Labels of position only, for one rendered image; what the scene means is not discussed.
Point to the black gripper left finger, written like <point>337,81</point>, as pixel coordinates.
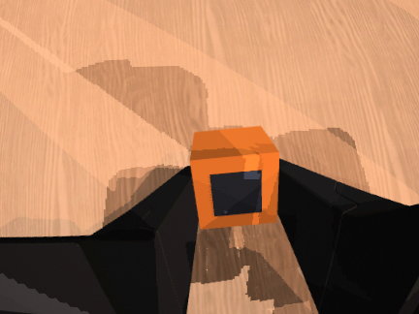
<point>140,263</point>

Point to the orange block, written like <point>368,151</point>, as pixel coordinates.
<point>235,176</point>

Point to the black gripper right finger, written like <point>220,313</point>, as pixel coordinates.
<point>358,252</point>

